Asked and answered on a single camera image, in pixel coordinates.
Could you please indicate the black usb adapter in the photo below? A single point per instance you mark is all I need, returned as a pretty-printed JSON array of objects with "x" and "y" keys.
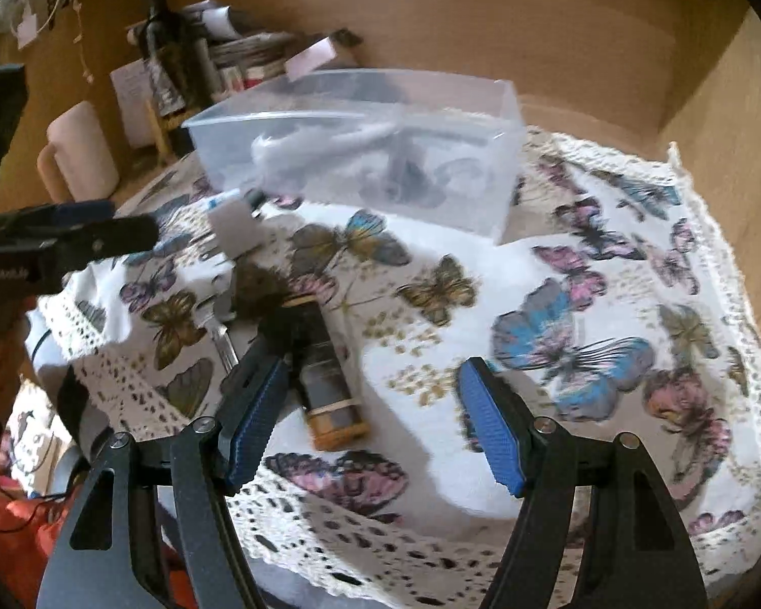
[{"x": 256, "y": 199}]

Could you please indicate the white handheld massager device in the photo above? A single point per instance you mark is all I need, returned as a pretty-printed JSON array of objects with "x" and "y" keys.
[{"x": 312, "y": 144}]

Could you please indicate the stack of books papers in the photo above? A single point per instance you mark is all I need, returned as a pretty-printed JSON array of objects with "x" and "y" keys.
[{"x": 235, "y": 52}]

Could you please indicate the dark wine bottle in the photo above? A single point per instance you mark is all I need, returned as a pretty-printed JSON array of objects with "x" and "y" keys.
[{"x": 167, "y": 44}]

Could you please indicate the clear plastic storage box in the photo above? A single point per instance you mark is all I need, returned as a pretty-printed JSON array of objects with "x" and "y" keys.
[{"x": 468, "y": 133}]

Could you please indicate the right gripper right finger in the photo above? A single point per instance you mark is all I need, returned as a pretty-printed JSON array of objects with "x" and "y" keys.
[{"x": 501, "y": 421}]

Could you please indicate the white pink paper box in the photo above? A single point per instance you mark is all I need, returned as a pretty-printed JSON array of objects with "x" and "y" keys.
[{"x": 337, "y": 50}]

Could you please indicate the white cube charger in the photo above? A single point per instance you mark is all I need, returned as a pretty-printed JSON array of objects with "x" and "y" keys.
[{"x": 237, "y": 229}]

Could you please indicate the silver metal pen tube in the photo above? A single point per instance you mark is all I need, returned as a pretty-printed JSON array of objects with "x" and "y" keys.
[{"x": 402, "y": 179}]

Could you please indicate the person left hand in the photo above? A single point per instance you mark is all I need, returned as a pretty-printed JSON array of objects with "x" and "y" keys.
[{"x": 14, "y": 328}]

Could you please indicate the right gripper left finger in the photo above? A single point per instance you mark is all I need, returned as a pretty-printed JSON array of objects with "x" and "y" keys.
[{"x": 253, "y": 395}]

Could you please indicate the beige ceramic mug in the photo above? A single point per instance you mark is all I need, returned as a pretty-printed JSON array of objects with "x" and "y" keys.
[{"x": 76, "y": 164}]

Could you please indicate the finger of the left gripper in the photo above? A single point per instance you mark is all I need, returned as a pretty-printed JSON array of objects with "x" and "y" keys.
[
  {"x": 57, "y": 212},
  {"x": 57, "y": 240}
]

